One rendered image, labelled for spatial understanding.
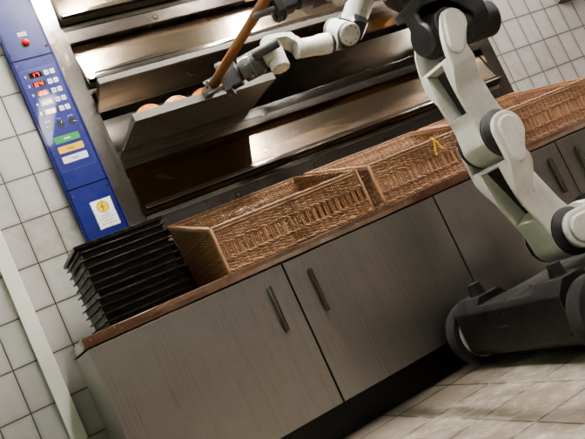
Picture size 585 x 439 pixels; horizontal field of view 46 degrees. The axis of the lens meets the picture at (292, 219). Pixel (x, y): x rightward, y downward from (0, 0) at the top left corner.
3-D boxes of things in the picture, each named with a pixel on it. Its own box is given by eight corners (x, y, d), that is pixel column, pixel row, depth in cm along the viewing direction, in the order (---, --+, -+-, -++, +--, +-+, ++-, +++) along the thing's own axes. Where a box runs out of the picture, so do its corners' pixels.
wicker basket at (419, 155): (329, 237, 271) (299, 174, 273) (436, 189, 294) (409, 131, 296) (386, 206, 227) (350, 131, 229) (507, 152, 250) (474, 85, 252)
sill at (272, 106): (119, 167, 256) (115, 158, 256) (470, 49, 331) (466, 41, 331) (121, 162, 250) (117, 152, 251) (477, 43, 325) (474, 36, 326)
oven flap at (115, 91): (99, 84, 239) (97, 113, 257) (472, -21, 314) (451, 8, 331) (96, 78, 240) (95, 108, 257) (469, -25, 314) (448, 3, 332)
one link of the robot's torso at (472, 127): (499, 163, 212) (435, 30, 216) (537, 143, 197) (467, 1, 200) (463, 178, 206) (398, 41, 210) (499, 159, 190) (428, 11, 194)
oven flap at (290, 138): (146, 215, 248) (123, 174, 256) (497, 83, 323) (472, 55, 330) (147, 208, 245) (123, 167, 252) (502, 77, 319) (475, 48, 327)
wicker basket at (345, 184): (194, 296, 246) (164, 227, 249) (324, 239, 269) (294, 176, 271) (227, 275, 202) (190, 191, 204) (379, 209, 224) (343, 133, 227)
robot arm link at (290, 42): (257, 47, 231) (293, 40, 235) (266, 69, 228) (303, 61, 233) (261, 35, 225) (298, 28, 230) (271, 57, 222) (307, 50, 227)
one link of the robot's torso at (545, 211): (562, 247, 215) (474, 124, 214) (611, 233, 197) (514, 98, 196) (534, 275, 208) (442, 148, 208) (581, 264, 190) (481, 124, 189)
